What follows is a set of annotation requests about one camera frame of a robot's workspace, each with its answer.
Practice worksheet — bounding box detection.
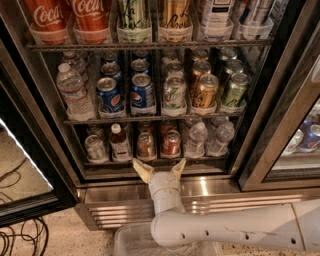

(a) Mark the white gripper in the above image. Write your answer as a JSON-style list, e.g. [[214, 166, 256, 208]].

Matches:
[[132, 158, 186, 215]]

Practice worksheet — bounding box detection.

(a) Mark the red coke can front bottom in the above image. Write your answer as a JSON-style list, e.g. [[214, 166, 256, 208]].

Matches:
[[161, 130, 181, 157]]

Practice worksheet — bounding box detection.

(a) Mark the red coke can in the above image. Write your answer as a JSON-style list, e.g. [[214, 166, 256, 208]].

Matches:
[[161, 130, 181, 157], [160, 120, 177, 136]]

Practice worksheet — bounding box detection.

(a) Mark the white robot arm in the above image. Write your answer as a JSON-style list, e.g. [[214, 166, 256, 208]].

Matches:
[[132, 159, 320, 253]]

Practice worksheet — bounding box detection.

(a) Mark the orange soda can front bottom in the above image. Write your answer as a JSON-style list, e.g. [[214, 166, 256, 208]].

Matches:
[[137, 132, 156, 159]]

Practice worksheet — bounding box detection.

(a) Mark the orange soda can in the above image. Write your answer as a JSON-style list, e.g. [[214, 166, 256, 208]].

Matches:
[[137, 132, 156, 159], [138, 121, 154, 134]]

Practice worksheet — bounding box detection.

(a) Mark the red coke can behind bottom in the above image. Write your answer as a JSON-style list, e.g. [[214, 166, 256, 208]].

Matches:
[[160, 120, 177, 136]]

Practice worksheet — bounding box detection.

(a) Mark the orange soda can behind bottom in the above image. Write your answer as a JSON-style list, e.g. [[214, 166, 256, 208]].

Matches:
[[138, 121, 154, 134]]

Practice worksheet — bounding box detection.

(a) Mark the steel fridge base grille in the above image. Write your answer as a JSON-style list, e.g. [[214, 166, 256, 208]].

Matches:
[[76, 176, 320, 231]]

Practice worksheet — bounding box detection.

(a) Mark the silver can bottom left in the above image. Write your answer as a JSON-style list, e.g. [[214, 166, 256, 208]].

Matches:
[[85, 135, 108, 163]]

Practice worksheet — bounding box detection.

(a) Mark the silver can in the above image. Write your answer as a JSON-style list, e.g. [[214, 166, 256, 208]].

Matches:
[[85, 135, 108, 163], [233, 0, 274, 40]]

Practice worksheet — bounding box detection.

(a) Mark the blue pepsi can front right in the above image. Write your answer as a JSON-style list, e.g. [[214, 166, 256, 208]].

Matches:
[[130, 73, 156, 115]]

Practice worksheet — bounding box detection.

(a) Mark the blue pepsi can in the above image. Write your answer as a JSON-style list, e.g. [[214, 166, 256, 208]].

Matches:
[[101, 63, 122, 81], [96, 77, 124, 117], [131, 59, 150, 75], [130, 73, 156, 115]]

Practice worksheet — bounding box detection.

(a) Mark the white green soda can front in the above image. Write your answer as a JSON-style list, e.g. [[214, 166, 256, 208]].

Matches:
[[162, 75, 187, 117]]

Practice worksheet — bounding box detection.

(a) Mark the gold lacroix can front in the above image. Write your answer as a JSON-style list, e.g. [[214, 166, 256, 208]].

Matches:
[[192, 74, 219, 109]]

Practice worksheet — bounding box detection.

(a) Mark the gold lacroix can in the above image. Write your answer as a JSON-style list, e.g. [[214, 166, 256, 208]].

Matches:
[[192, 74, 219, 109], [191, 60, 211, 90], [158, 0, 192, 42]]

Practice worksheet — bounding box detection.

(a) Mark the blue pepsi can front left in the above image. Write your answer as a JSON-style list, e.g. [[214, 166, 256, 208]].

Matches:
[[96, 77, 124, 117]]

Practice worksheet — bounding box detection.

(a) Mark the green lacroix can front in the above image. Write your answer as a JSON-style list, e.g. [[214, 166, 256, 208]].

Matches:
[[221, 73, 249, 112]]

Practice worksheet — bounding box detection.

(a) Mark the green lacroix can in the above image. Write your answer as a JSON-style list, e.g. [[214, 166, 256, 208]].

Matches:
[[220, 59, 244, 83], [221, 73, 249, 112], [117, 0, 152, 43]]

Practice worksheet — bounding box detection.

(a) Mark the large water bottle middle shelf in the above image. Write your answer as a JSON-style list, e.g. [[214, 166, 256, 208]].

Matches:
[[56, 63, 96, 121]]

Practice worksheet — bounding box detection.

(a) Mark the black fridge door left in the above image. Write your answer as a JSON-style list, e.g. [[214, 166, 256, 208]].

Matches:
[[0, 22, 76, 227]]

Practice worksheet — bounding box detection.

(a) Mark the steel fridge door right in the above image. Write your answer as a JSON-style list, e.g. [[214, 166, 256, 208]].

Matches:
[[232, 0, 320, 193]]

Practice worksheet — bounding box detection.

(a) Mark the gold lacroix can top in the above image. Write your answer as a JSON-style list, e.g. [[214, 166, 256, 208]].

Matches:
[[158, 0, 192, 42]]

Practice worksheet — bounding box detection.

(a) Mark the water bottle behind middle shelf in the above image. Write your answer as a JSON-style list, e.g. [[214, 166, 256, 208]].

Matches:
[[62, 51, 89, 82]]

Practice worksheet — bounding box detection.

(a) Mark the pepsi can behind right door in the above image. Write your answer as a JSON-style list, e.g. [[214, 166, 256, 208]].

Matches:
[[298, 124, 320, 152]]

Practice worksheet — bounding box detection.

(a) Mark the white can top shelf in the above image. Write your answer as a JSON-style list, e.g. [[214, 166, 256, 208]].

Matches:
[[199, 0, 234, 41]]

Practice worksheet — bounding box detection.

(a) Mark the green lacroix can top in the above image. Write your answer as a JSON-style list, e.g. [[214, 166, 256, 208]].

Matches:
[[117, 0, 152, 43]]

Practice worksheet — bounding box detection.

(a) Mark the red coca-cola can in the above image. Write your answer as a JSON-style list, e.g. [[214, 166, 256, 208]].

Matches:
[[22, 0, 68, 45], [71, 0, 108, 44]]

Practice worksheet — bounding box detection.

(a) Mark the silver can top right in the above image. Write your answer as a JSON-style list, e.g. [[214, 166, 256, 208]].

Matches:
[[233, 0, 274, 40]]

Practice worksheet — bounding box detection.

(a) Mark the red coca-cola can top left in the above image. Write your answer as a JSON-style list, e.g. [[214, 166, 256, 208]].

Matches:
[[22, 0, 68, 45]]

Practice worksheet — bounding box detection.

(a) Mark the water bottle bottom middle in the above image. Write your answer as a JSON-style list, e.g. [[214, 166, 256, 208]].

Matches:
[[184, 122, 208, 159]]

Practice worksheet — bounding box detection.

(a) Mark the brown drink bottle white cap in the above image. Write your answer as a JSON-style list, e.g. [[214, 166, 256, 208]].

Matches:
[[109, 123, 132, 162]]

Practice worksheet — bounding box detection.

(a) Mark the water bottle bottom right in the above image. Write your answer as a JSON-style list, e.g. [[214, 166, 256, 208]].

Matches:
[[207, 122, 235, 157]]

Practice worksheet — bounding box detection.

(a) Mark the clear plastic bin on floor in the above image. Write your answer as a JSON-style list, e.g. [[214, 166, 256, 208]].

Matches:
[[114, 222, 224, 256]]

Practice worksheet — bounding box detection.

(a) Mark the middle wire shelf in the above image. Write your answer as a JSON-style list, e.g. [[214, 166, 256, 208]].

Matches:
[[63, 113, 242, 125]]

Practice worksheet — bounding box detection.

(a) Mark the wire shelf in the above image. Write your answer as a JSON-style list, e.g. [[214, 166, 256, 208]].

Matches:
[[27, 38, 272, 52], [63, 113, 242, 125]]

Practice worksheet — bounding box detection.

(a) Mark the top wire shelf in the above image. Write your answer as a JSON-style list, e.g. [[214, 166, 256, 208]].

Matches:
[[27, 38, 272, 52]]

